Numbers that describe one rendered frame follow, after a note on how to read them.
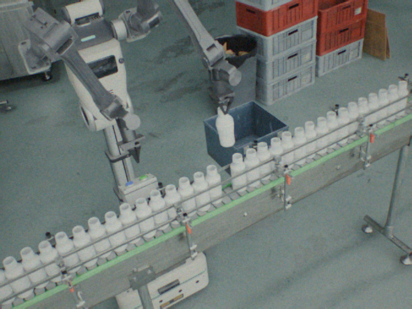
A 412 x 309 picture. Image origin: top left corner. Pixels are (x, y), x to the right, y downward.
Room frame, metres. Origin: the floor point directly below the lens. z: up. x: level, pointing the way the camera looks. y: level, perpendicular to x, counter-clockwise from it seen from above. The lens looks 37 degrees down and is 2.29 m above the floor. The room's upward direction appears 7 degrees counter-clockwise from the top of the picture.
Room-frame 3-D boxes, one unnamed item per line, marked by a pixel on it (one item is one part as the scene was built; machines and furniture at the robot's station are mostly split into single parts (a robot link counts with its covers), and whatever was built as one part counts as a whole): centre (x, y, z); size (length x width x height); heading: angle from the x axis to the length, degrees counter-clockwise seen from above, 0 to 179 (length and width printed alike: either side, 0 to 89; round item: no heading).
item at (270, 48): (3.91, -0.77, 0.55); 0.61 x 0.41 x 0.22; 123
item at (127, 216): (1.24, 0.30, 1.08); 0.06 x 0.06 x 0.17
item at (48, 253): (1.10, 0.57, 1.08); 0.06 x 0.06 x 0.17
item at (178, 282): (1.89, 0.42, 0.24); 0.68 x 0.53 x 0.41; 26
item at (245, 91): (3.58, -0.32, 0.32); 0.45 x 0.45 x 0.64
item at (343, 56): (4.30, -1.36, 0.11); 0.61 x 0.41 x 0.22; 119
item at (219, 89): (1.57, -0.09, 1.41); 0.10 x 0.07 x 0.07; 24
